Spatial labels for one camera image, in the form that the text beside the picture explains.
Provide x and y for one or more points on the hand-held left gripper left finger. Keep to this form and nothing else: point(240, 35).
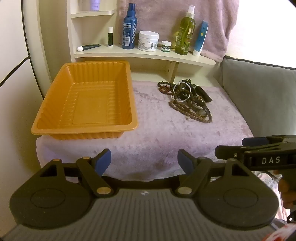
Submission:
point(104, 160)

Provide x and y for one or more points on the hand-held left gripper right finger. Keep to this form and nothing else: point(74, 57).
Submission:
point(185, 162)

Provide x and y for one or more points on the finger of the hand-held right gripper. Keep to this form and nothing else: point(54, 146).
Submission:
point(229, 152)
point(260, 141)

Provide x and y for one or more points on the orange plastic tray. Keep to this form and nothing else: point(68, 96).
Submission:
point(87, 102)

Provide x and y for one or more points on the person's right hand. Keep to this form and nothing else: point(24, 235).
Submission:
point(289, 194)

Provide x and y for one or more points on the pink fluffy mat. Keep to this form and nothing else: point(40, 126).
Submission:
point(161, 139)

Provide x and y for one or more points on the grey cushion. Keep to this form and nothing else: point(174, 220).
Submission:
point(266, 92)

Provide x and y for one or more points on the red and white packet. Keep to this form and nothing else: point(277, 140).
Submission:
point(277, 235)

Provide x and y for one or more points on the cream shelf unit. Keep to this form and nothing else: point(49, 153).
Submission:
point(143, 54)

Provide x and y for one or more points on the dark tube with white cap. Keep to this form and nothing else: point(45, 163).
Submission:
point(91, 47)

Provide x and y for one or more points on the blue and white tube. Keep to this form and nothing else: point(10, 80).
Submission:
point(200, 39)

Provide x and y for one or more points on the small green-lidded jar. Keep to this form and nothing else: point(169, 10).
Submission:
point(166, 46)

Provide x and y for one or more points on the lip balm stick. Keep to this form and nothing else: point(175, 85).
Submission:
point(110, 37)

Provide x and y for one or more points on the green oil spray bottle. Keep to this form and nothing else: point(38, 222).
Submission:
point(185, 34)

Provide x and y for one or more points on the white cream jar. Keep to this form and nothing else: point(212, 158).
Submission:
point(148, 41)

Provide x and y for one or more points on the blue spray bottle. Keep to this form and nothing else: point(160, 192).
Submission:
point(129, 27)

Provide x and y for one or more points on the pink hanging towel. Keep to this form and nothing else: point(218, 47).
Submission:
point(161, 16)

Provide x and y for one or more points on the purple bottle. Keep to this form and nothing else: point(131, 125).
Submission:
point(95, 4)

